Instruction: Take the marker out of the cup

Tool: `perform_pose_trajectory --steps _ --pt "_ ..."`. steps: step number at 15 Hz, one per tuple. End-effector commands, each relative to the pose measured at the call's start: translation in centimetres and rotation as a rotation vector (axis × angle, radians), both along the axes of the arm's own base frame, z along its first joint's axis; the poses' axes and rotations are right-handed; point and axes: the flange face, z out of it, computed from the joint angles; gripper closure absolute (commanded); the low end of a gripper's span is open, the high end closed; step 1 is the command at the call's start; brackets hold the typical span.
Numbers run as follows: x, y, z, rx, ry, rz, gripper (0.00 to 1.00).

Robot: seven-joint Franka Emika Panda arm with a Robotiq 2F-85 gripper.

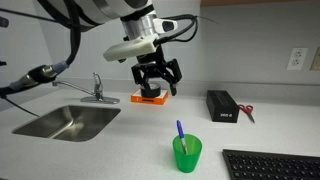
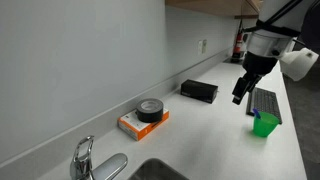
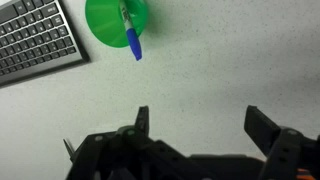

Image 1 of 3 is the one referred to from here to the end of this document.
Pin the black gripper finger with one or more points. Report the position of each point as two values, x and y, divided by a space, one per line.
173 89
145 90

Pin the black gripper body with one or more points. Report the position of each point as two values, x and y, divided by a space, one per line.
155 66

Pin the blue capped marker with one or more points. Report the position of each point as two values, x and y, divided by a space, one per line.
181 136

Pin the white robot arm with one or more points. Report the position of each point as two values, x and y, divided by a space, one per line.
145 33

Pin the green plastic cup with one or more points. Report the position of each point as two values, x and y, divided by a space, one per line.
187 162

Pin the black tape roll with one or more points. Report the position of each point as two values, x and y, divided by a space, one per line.
155 90

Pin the chrome faucet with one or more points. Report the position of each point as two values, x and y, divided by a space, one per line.
95 96

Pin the black rectangular box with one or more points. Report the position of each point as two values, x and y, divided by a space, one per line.
221 106

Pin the stainless steel sink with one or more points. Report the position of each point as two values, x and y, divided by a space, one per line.
69 123

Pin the black keyboard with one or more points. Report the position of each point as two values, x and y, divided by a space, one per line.
249 165

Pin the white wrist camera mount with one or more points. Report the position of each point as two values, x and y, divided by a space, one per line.
132 48

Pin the red handled scissors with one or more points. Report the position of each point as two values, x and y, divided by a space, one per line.
247 109

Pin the white wall outlet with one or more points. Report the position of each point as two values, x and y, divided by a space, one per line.
297 58

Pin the beige wall plate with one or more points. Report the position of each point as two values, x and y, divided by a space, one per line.
315 66

